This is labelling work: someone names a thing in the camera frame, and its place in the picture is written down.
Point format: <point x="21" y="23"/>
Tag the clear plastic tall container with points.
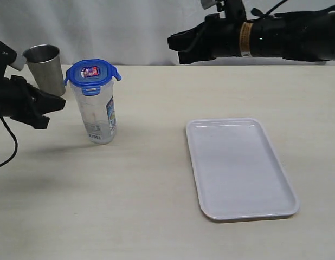
<point x="96" y="106"/>

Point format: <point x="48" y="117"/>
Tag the white backdrop curtain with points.
<point x="122" y="32"/>

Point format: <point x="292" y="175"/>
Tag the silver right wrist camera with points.
<point x="206" y="4"/>

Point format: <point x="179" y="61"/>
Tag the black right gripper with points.
<point x="223" y="34"/>

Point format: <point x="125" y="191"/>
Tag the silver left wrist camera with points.
<point x="19" y="62"/>

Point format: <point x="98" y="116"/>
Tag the stainless steel cup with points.
<point x="44" y="63"/>

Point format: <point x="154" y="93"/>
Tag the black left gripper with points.
<point x="17" y="99"/>

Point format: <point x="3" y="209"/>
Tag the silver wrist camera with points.
<point x="19" y="62"/>
<point x="206" y="4"/>

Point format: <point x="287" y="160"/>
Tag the white rectangular tray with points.
<point x="237" y="173"/>

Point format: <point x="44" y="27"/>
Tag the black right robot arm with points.
<point x="307" y="36"/>

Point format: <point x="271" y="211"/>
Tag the blue container lid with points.
<point x="90" y="75"/>

